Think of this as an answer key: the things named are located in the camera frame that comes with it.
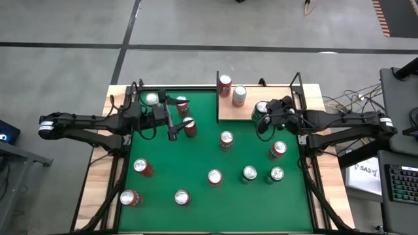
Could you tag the grey keyboard desk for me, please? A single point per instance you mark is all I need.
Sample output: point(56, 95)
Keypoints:
point(401, 218)

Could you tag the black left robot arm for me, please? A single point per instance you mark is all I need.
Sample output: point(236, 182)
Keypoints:
point(81, 124)

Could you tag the white raspberry seltzer can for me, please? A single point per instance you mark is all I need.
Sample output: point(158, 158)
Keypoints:
point(239, 96)

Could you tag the black mat with orange stripes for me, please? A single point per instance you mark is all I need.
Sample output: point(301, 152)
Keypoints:
point(403, 19)

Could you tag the green table mat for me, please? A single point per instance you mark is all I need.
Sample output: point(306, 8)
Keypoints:
point(228, 209)

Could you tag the black monitor pole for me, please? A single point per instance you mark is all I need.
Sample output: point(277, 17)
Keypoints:
point(408, 69)

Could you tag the wooden shelf with black frame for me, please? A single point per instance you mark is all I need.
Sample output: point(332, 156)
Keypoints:
point(235, 112)

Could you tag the black desk accessory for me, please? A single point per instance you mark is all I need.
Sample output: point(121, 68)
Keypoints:
point(412, 130)

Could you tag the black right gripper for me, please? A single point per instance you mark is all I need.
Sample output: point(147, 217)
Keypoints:
point(285, 117)

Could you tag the white SA3 sign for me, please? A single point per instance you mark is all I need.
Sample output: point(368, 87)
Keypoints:
point(362, 178)

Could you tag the silver and red can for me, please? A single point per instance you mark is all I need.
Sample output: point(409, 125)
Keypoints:
point(151, 98)

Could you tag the backlit black keyboard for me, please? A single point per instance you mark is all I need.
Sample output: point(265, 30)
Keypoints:
point(405, 184)

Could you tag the black table clamp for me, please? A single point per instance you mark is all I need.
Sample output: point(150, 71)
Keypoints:
point(140, 83)
point(261, 82)

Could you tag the black device with blue light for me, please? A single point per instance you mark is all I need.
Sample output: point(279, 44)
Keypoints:
point(11, 130)

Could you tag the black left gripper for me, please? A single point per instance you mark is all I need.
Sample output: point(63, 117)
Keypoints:
point(159, 115)

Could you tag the grey side table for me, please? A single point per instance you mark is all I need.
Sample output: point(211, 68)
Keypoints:
point(29, 156)

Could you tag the black metal rig frame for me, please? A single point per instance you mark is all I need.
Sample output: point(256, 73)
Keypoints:
point(211, 88)

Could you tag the black support beam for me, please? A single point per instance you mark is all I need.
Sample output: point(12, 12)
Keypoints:
point(359, 153)

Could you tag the green soda can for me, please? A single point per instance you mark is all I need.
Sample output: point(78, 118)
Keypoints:
point(259, 110)
point(249, 173)
point(277, 174)

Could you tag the grey metal bracket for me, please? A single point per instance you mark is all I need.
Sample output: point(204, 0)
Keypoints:
point(302, 139)

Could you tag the red Fanta can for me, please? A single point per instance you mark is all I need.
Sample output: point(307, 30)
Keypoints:
point(225, 86)
point(226, 141)
point(278, 148)
point(183, 111)

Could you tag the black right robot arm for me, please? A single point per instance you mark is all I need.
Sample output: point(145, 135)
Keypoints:
point(343, 117)

